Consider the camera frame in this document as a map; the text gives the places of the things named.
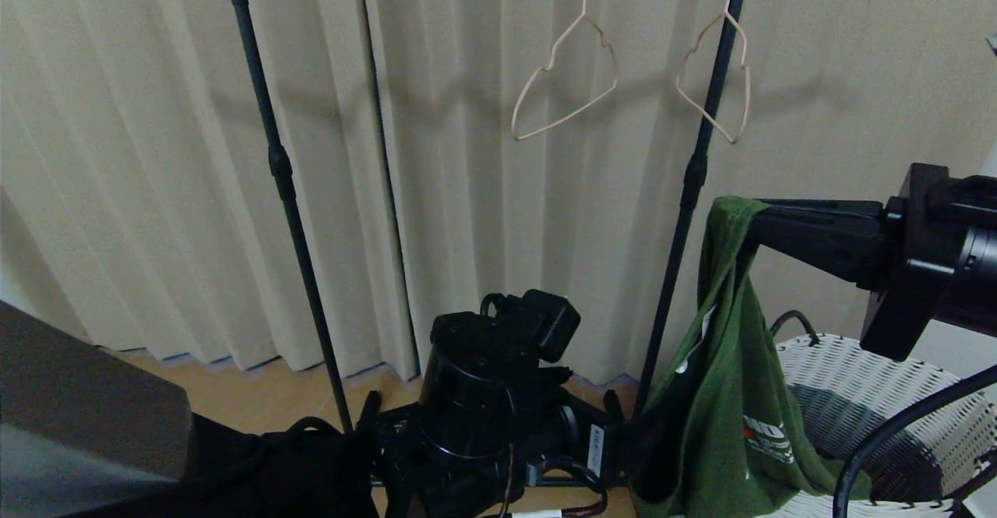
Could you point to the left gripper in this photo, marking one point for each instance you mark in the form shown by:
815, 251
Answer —
572, 436

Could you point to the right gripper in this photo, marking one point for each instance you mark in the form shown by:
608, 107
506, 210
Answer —
919, 269

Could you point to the green shirt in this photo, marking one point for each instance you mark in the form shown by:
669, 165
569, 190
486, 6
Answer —
732, 393

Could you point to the pink clothes hanger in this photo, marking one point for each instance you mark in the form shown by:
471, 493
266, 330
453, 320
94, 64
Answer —
705, 117
584, 10

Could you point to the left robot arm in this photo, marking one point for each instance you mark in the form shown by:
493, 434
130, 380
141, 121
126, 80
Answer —
93, 409

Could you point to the white laundry basket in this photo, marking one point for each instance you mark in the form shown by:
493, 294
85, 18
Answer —
857, 362

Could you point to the black clothes rack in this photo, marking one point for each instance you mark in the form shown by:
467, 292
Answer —
280, 169

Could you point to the beige curtain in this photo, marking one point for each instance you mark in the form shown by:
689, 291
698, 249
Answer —
467, 191

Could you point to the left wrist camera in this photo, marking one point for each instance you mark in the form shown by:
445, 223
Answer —
549, 327

